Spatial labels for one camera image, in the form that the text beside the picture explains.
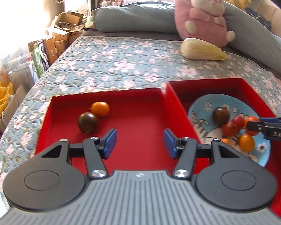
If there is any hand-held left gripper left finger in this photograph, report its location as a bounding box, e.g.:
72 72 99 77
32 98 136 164
35 128 118 179

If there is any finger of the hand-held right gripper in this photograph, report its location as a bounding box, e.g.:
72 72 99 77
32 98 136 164
259 115 281 125
245 121 281 144

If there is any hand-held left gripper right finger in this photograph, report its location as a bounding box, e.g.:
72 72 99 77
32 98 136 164
163 128 247 180

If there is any dark purple tomato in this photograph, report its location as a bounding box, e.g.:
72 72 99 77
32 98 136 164
213 107 230 127
78 112 99 134

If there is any red cherry tomato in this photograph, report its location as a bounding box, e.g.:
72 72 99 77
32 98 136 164
222 122 238 138
232 115 246 130

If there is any red tray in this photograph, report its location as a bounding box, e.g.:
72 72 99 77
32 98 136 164
35 88 203 176
166 78 281 219

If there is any blue cat print plate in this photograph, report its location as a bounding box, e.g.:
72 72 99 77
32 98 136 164
188 94 271 167

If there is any napa cabbage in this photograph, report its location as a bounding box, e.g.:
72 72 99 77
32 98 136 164
180 38 226 61

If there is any dark blue clothing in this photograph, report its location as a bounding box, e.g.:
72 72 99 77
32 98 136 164
245 7 272 29

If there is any brown cardboard box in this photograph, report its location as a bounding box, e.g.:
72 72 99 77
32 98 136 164
0 84 27 132

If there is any beige padded headboard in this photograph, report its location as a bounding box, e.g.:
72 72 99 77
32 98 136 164
254 0 281 41

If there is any green and white carton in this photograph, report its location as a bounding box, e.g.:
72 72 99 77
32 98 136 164
32 40 50 79

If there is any yellow plastic bag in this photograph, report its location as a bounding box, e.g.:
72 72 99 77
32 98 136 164
0 81 15 119

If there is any open cardboard box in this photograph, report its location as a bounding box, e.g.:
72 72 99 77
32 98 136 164
45 11 85 52

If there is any pink plush toy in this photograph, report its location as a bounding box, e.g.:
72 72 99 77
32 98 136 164
174 0 236 47

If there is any grey-blue long pillow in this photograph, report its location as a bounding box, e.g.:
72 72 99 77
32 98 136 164
92 1 281 75

